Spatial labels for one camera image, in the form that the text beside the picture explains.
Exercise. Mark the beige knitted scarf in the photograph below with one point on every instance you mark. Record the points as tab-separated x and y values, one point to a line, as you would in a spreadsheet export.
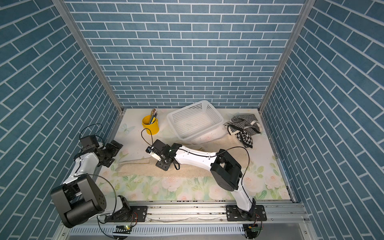
191	166

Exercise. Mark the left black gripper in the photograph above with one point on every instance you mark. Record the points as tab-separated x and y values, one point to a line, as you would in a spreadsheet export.
114	150

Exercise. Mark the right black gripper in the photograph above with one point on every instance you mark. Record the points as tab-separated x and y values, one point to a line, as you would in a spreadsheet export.
161	166

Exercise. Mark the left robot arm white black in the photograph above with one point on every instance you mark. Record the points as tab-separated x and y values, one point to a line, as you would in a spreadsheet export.
79	198

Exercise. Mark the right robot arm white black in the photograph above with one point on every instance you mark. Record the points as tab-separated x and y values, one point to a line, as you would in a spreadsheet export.
226	171

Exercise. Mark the aluminium front rail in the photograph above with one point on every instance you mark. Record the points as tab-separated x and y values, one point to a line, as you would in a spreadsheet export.
213	212

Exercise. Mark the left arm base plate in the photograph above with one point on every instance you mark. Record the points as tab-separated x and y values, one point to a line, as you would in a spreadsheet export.
133	213

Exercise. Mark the black white patterned cloth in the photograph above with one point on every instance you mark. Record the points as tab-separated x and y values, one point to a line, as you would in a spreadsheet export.
244	127

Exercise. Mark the white plastic mesh basket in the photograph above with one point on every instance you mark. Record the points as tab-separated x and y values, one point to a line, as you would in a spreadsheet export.
194	120

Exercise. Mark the floral table mat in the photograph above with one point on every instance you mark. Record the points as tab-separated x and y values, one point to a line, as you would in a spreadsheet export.
263	179

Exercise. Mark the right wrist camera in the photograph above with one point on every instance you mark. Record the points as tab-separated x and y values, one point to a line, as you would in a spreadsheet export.
155	155

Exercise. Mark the yellow cup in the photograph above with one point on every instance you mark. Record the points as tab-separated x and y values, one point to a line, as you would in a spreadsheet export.
151	124

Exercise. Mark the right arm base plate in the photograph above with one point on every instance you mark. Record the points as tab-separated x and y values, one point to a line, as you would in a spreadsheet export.
256	213

